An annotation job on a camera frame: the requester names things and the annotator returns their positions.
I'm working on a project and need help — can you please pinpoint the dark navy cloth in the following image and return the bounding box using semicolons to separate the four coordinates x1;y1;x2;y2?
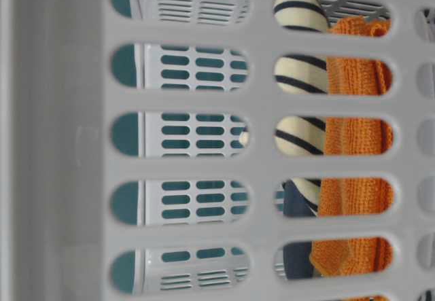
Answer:
283;181;315;280

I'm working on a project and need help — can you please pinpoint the orange knitted cloth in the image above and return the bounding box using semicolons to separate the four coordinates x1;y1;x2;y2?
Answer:
309;14;394;301

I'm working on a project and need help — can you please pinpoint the cream navy striped cloth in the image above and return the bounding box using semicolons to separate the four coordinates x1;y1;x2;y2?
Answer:
239;0;329;217

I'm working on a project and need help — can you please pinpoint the white plastic shopping basket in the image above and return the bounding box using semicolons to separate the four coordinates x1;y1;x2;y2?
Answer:
1;0;434;300

